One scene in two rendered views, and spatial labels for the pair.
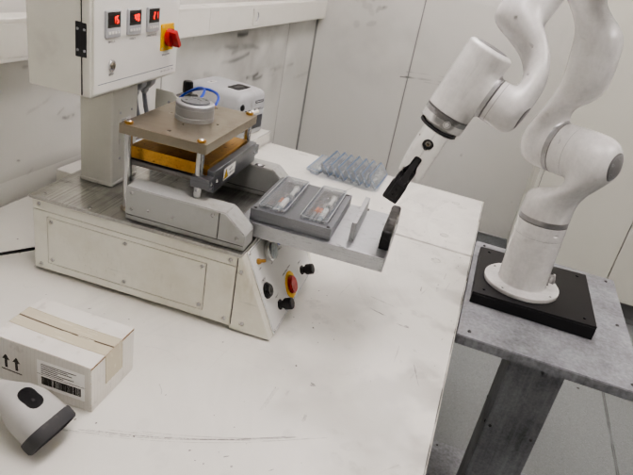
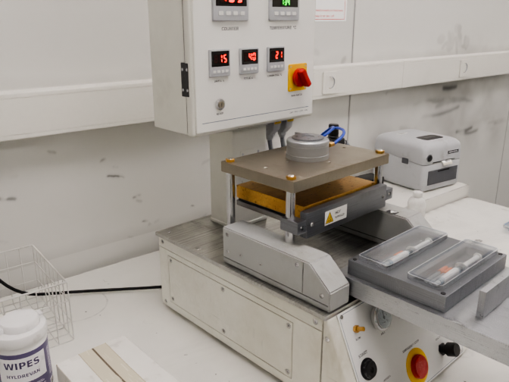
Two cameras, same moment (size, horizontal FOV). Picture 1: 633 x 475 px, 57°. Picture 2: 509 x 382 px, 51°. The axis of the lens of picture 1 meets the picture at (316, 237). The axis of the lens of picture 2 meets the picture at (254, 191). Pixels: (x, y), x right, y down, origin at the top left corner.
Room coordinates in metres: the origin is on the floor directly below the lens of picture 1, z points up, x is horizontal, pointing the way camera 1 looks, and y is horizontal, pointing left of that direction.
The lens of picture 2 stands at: (0.33, -0.20, 1.36)
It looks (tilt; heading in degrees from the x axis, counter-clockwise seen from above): 18 degrees down; 37
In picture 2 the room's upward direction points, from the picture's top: straight up
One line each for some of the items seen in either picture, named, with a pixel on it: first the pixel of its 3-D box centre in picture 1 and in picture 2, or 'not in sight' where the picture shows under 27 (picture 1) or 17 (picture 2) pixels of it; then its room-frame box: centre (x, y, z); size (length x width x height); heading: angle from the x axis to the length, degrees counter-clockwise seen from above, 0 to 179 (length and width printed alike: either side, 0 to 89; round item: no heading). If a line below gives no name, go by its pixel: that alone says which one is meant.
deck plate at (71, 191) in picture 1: (173, 195); (291, 242); (1.17, 0.33, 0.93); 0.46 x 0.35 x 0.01; 80
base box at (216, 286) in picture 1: (191, 233); (311, 286); (1.18, 0.28, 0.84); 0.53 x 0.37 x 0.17; 80
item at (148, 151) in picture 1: (194, 138); (310, 178); (1.17, 0.29, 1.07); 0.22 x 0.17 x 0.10; 170
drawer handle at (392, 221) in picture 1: (390, 226); not in sight; (1.08, -0.14, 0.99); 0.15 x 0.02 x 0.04; 170
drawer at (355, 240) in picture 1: (324, 217); (454, 280); (1.11, -0.01, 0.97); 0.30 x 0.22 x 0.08; 80
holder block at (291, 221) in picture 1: (303, 205); (427, 263); (1.11, 0.04, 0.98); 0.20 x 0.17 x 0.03; 170
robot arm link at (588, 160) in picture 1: (571, 178); not in sight; (1.33, -0.56, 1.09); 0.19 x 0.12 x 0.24; 42
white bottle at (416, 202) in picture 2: not in sight; (415, 215); (1.73, 0.27, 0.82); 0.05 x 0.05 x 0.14
